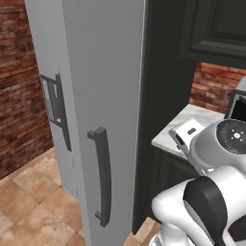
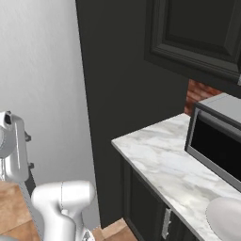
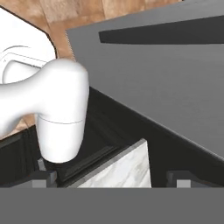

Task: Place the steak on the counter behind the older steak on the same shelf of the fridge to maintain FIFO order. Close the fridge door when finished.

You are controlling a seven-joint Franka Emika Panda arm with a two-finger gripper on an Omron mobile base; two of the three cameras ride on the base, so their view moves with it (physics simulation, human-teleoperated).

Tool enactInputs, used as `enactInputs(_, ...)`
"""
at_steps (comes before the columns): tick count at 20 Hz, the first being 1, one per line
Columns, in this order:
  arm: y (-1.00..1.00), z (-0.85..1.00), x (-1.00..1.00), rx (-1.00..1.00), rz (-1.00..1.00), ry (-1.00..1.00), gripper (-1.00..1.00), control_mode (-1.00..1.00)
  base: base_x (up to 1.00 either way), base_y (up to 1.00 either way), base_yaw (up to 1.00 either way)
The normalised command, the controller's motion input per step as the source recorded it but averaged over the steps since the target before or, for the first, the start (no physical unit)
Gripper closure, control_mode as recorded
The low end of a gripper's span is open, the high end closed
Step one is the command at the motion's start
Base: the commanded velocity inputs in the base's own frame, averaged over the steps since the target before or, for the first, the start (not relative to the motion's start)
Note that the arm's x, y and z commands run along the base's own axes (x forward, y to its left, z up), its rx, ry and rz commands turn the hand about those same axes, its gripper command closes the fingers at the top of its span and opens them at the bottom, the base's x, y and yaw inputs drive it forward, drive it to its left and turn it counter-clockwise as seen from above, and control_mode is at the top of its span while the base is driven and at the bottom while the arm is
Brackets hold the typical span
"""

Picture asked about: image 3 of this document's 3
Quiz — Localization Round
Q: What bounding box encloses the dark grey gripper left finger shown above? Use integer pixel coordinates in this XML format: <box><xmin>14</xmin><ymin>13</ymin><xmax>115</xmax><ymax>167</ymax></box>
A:
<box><xmin>3</xmin><ymin>170</ymin><xmax>59</xmax><ymax>189</ymax></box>

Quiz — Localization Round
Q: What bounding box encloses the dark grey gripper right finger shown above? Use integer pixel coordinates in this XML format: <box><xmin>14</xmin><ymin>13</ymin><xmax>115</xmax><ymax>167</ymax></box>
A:
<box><xmin>165</xmin><ymin>170</ymin><xmax>222</xmax><ymax>189</ymax></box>

